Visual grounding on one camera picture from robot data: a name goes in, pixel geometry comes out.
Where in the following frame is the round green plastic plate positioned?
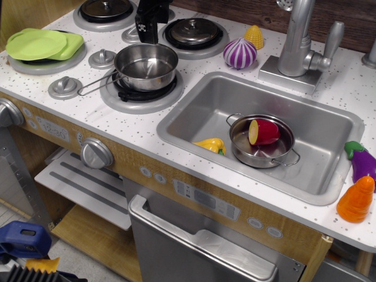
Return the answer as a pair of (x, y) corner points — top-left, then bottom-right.
(5, 30), (67, 61)

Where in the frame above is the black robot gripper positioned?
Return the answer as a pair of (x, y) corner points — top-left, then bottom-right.
(135, 0), (173, 44)

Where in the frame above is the green plastic tray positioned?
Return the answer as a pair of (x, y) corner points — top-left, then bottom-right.
(48, 31), (84, 61)

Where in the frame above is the silver oven dial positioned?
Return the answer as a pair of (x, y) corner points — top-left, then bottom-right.
(80, 137), (114, 169)
(0, 98), (25, 127)

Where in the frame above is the white oven shelf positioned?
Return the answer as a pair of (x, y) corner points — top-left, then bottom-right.
(35, 149), (131, 230)

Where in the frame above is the steel lid on rear burner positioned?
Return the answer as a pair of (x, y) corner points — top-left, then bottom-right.
(79, 0), (133, 23)

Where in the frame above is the grey stove knob lower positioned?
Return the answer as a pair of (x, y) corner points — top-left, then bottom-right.
(48, 76), (83, 100)

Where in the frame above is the silver toy faucet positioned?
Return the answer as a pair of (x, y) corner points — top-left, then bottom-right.
(258, 0), (345, 95)

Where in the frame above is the purple toy eggplant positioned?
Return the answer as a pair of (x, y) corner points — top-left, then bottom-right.
(344, 141), (375, 183)

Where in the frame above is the purple white toy onion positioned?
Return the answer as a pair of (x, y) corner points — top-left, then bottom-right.
(223, 38), (257, 69)

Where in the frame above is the silver oven dial left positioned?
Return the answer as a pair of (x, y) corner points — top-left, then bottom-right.
(0, 98), (25, 127)

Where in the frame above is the steel lid on right burner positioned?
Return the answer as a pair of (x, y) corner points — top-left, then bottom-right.
(164, 18), (223, 50)

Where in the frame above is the steel lid on burner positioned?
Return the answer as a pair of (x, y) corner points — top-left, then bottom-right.
(79, 0), (133, 23)
(164, 18), (223, 50)

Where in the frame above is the grey sink basin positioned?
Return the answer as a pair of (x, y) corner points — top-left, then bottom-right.
(157, 72), (364, 206)

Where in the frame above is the steel saucepan with wire handle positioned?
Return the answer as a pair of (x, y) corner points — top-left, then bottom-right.
(94, 43), (179, 92)

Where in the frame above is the grey stove knob upper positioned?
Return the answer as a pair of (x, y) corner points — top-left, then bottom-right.
(88, 49), (116, 69)

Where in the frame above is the steel pot with two handles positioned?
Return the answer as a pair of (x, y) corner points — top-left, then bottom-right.
(226, 113), (301, 169)

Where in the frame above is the orange toy carrot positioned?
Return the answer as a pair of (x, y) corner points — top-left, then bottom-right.
(337, 176), (375, 223)

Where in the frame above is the blue clamp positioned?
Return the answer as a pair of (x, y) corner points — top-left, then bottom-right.
(1, 221), (52, 262)

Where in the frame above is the black coil front burner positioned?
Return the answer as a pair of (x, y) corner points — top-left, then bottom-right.
(110, 72), (177, 102)

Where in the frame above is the grey stove knob rear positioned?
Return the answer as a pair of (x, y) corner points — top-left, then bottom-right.
(121, 26), (140, 44)

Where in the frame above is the silver oven dial centre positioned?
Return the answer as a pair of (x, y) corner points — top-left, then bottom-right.
(80, 137), (114, 169)

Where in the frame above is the grey stove knob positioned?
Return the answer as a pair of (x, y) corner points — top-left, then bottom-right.
(121, 26), (140, 44)
(88, 49), (116, 69)
(48, 76), (83, 100)

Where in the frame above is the yellow toy corn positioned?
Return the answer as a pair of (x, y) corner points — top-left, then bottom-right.
(244, 25), (264, 50)

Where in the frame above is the red toy apple half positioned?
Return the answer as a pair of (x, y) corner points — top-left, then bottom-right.
(249, 119), (281, 145)

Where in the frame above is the silver dishwasher door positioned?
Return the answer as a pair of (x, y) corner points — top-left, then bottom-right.
(129, 192), (306, 281)

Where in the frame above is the yellow toy bell pepper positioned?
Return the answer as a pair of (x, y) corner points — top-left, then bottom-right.
(193, 137), (226, 155)

